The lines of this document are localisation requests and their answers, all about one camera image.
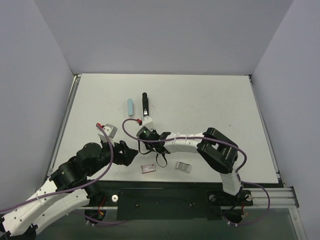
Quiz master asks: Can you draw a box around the red white staple box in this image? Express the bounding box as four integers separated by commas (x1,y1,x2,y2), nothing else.
140,163,156,174

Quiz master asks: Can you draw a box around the light blue white stapler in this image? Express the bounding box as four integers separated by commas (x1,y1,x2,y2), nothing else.
127,98,134,118

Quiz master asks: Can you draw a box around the staple box tray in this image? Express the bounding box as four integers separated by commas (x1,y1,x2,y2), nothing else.
175,161,192,173

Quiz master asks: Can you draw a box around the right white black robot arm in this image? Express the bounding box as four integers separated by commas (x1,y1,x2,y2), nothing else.
136,126,242,205

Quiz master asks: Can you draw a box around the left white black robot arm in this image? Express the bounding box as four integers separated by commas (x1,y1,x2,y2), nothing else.
0,141,139,240

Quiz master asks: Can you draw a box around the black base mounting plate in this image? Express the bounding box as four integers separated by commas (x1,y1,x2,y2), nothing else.
85,180,253,220

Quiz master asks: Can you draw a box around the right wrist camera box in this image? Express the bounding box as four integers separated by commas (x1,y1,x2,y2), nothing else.
138,115,155,131

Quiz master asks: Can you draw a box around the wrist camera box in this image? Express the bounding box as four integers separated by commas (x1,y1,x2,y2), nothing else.
96,123,118,142
138,115,155,131

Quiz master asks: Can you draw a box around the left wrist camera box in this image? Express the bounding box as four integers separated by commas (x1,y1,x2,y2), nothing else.
96,123,118,142

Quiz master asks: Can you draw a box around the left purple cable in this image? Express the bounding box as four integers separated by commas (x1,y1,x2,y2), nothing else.
0,122,128,227

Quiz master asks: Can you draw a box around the purple cable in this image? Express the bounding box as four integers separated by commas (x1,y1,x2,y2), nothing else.
121,118,272,227
0,122,128,227

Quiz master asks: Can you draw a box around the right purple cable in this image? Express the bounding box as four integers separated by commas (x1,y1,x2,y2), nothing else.
121,118,272,227

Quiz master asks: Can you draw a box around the aluminium frame rail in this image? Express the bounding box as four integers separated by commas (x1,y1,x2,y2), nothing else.
248,187,300,209

